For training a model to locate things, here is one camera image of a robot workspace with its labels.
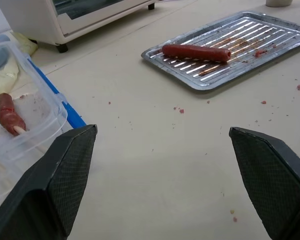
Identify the long red sausage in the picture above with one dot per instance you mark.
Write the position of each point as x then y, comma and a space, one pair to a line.
196, 52

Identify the silver ridged baking tray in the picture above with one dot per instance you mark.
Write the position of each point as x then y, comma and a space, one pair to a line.
236, 47

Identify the white round cup base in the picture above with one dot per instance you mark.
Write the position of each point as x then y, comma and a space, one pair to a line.
278, 2

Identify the white toaster oven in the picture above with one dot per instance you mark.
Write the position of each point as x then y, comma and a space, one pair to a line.
72, 18

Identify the yellowish plastic bag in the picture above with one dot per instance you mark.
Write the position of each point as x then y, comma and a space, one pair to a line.
7, 67

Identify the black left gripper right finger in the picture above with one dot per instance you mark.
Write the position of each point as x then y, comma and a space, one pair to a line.
270, 180

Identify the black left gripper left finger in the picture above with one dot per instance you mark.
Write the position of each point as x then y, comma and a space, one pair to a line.
52, 185

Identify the clear plastic container blue clip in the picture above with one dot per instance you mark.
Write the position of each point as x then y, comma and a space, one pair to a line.
27, 120

